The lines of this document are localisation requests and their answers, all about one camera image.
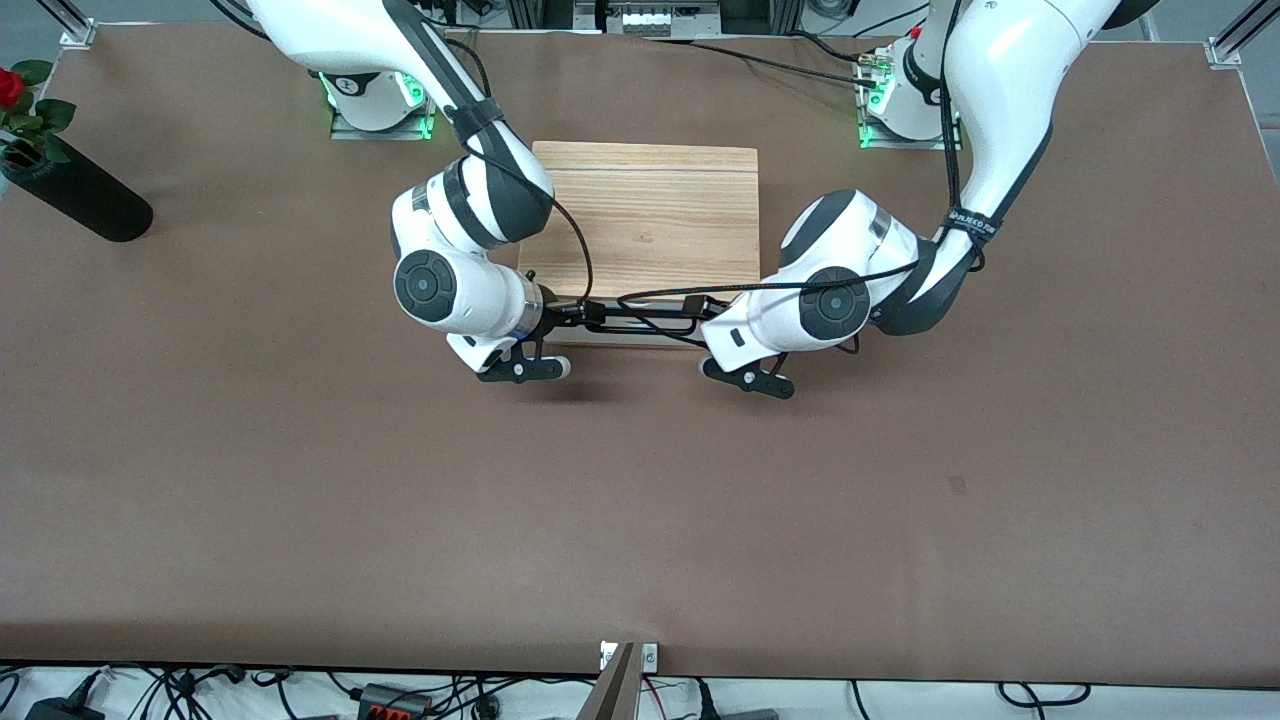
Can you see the aluminium table corner bracket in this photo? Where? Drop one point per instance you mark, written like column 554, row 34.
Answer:
column 75, row 25
column 1235, row 40

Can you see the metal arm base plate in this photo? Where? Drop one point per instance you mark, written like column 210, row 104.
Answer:
column 385, row 132
column 900, row 144

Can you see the black cylindrical vase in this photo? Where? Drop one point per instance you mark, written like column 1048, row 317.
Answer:
column 80, row 195

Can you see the black adapter with orange levers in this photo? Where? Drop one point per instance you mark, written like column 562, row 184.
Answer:
column 395, row 702

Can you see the aluminium frame profile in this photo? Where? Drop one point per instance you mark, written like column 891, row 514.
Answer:
column 545, row 12

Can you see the white terminal block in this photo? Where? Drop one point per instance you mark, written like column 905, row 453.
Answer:
column 650, row 20

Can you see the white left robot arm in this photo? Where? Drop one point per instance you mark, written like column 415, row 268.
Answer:
column 1000, row 110

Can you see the black power plug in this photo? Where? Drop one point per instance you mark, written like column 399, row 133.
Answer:
column 62, row 710

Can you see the grey camera support pole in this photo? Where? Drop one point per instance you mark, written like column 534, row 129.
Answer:
column 610, row 690

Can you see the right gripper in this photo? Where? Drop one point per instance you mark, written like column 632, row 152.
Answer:
column 560, row 316

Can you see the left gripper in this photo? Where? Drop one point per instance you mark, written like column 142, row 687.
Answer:
column 688, row 314

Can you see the white-fronted wooden drawer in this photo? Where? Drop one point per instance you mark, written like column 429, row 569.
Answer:
column 640, row 341

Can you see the light wooden drawer cabinet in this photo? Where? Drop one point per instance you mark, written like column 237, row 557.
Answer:
column 650, row 215

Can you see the white pole bracket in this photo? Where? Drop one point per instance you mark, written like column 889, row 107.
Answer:
column 650, row 656

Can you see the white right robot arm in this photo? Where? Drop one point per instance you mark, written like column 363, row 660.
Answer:
column 450, row 270

